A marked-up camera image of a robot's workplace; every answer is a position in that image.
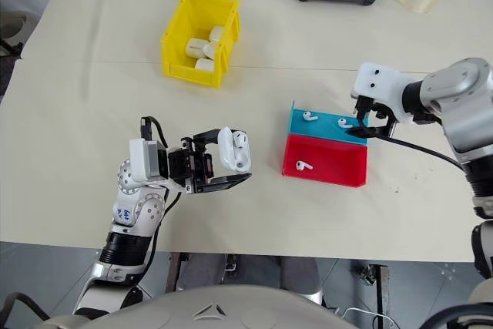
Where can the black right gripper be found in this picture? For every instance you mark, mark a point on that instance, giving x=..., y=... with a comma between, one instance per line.
x=381, y=117

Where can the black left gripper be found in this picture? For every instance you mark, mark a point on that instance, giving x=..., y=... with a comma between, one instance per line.
x=181, y=163

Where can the white earbud case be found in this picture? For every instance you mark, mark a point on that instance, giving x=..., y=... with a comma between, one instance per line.
x=195, y=46
x=204, y=64
x=216, y=34
x=227, y=152
x=210, y=51

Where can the white earbud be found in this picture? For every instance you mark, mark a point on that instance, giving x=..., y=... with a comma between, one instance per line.
x=239, y=138
x=309, y=116
x=344, y=123
x=302, y=166

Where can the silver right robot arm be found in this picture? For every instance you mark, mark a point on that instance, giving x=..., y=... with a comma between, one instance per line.
x=462, y=78

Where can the closed white earbud case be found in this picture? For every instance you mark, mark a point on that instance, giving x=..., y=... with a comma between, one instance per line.
x=204, y=64
x=210, y=51
x=195, y=46
x=216, y=34

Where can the yellow plastic bin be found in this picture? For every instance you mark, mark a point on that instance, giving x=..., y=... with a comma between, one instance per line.
x=181, y=28

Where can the blue plastic tray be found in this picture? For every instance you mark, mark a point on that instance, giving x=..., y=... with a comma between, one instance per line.
x=327, y=130

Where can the red plastic tray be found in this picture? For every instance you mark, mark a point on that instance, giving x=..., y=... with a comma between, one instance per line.
x=331, y=163

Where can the dark metal table leg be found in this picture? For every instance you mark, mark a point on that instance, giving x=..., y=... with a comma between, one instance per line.
x=174, y=271
x=382, y=294

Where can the grey robot torso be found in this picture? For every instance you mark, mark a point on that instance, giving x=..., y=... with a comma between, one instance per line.
x=173, y=309

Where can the black curved tube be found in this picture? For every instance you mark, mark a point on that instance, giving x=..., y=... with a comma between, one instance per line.
x=23, y=300

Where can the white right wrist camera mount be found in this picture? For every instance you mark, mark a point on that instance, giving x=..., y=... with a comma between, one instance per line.
x=379, y=82

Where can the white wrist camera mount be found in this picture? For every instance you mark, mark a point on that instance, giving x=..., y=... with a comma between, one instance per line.
x=144, y=159
x=379, y=82

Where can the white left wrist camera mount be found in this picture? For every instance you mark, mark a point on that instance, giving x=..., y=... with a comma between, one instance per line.
x=144, y=159

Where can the chair with dark frame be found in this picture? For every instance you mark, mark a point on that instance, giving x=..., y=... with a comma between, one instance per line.
x=11, y=28

